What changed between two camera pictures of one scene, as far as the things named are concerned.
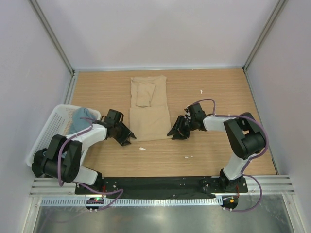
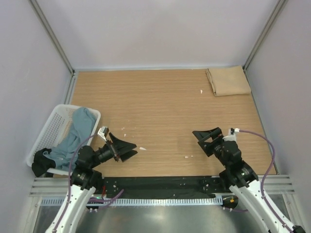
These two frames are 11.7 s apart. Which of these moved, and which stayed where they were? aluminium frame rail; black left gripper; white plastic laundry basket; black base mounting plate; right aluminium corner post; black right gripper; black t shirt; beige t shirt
Moved: black left gripper; beige t shirt; black right gripper
Stayed: aluminium frame rail; black t shirt; black base mounting plate; right aluminium corner post; white plastic laundry basket
